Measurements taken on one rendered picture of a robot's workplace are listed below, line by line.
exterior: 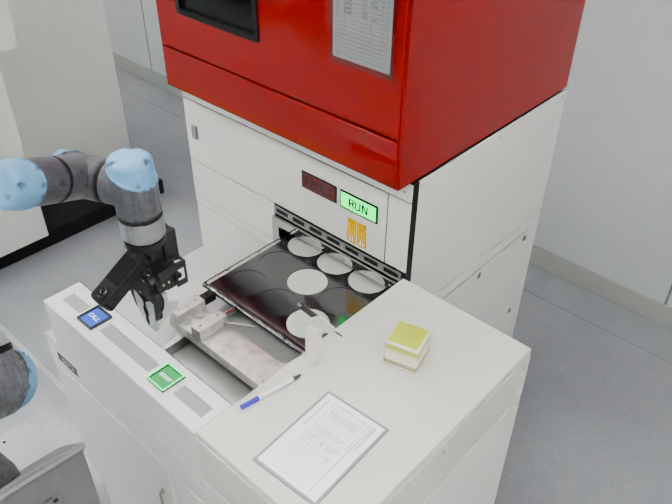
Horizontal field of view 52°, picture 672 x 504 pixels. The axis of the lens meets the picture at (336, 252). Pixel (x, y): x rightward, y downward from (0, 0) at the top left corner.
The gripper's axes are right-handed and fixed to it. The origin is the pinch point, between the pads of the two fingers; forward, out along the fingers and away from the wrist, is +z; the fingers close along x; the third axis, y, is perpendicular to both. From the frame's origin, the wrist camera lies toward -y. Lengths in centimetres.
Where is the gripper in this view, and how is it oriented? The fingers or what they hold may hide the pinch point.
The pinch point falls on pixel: (151, 326)
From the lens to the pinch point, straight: 135.9
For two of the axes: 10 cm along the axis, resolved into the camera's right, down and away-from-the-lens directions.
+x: -7.4, -4.1, 5.4
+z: -0.1, 8.0, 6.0
